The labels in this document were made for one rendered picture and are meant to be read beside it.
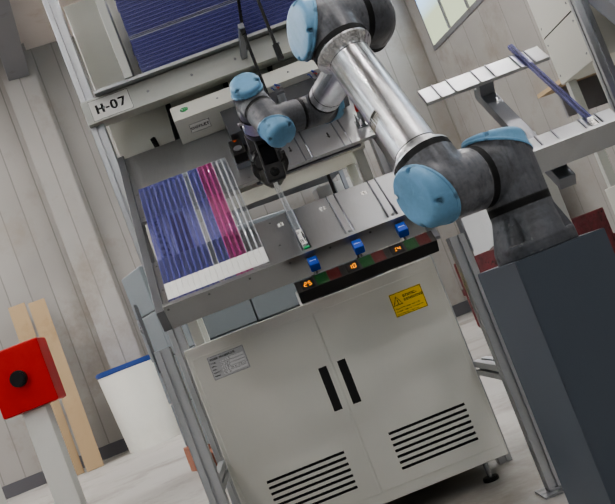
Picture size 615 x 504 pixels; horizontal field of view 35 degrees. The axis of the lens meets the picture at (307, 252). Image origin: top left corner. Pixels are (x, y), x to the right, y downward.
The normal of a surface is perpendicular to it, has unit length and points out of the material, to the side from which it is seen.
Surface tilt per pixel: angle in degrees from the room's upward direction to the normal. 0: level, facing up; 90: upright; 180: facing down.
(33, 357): 90
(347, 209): 43
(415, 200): 97
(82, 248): 90
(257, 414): 90
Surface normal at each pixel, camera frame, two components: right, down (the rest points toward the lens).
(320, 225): -0.24, -0.74
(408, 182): -0.78, 0.40
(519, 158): 0.38, -0.21
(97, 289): 0.19, -0.14
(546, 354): -0.91, 0.34
